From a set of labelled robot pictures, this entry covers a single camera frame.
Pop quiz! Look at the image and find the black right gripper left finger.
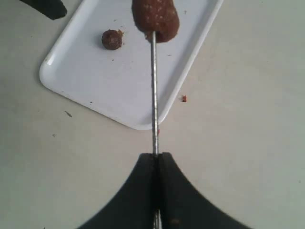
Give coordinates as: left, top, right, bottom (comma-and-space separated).
79, 153, 155, 229

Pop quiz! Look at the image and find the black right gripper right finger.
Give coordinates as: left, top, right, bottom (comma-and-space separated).
159, 153, 248, 229

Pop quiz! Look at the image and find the thin metal skewer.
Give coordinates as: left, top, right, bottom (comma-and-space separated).
150, 31, 162, 229

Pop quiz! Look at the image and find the red meatball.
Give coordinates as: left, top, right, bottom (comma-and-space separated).
132, 0, 180, 43
101, 30, 123, 50

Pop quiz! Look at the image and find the white rectangular plastic tray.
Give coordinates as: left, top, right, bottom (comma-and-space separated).
39, 0, 222, 130

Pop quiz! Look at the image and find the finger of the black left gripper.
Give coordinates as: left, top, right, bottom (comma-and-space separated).
20, 0, 67, 20

